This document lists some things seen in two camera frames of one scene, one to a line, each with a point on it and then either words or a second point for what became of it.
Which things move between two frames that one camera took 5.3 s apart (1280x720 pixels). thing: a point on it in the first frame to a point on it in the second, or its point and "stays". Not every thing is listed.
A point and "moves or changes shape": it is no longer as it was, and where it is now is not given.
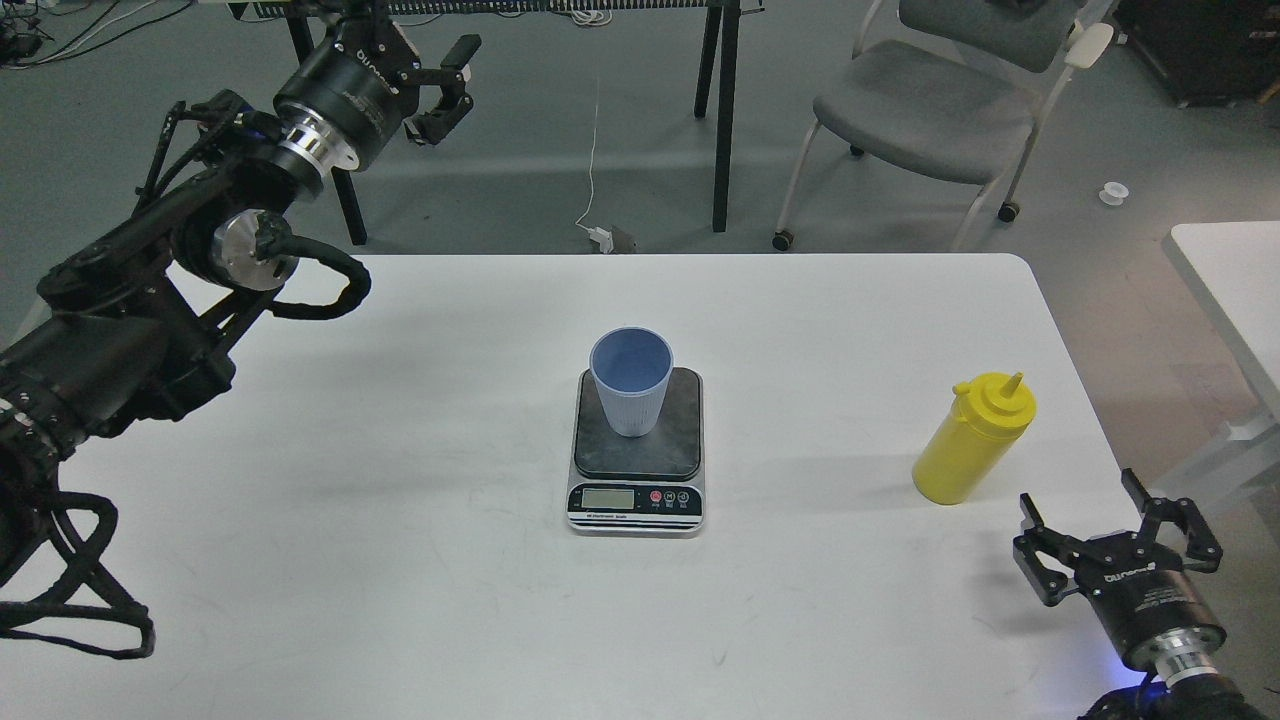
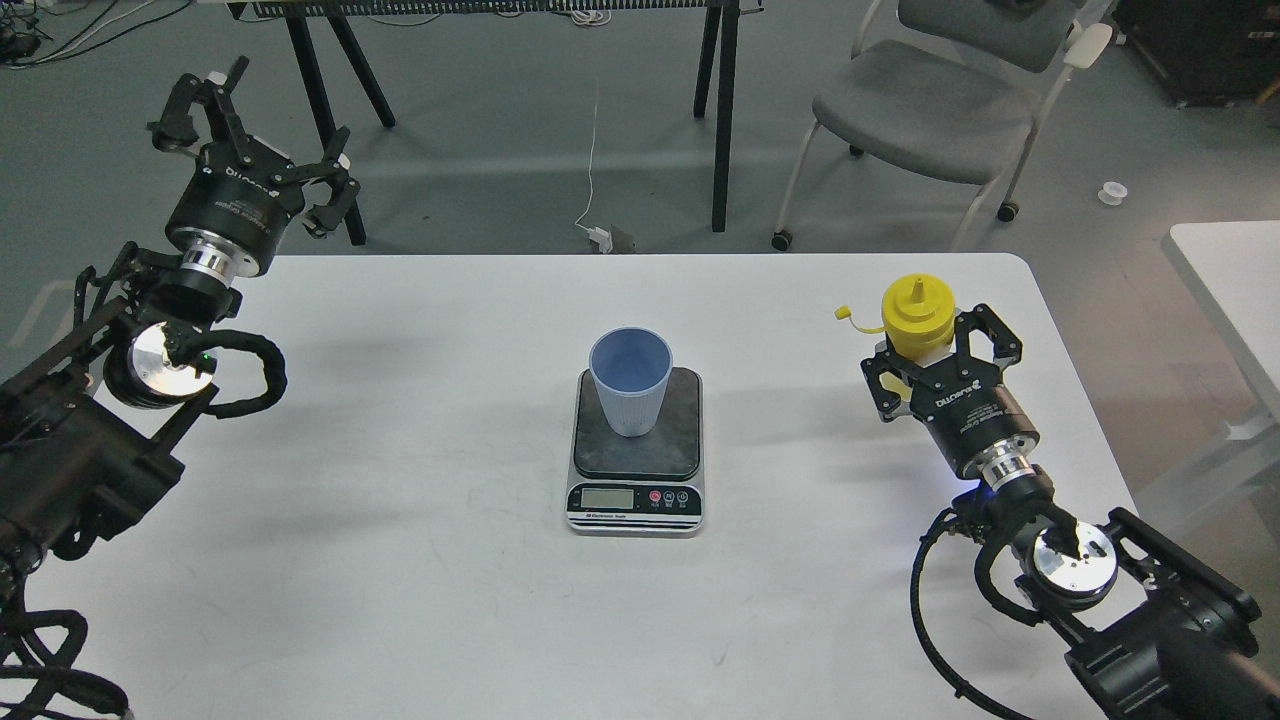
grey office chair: (955, 90) stays
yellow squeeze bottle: (990, 414) moves or changes shape
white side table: (1230, 274) stays
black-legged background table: (719, 39) stays
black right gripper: (1155, 615) to (963, 402)
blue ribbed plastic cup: (632, 366) stays
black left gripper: (349, 97) to (242, 193)
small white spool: (1113, 193) stays
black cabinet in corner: (1206, 53) stays
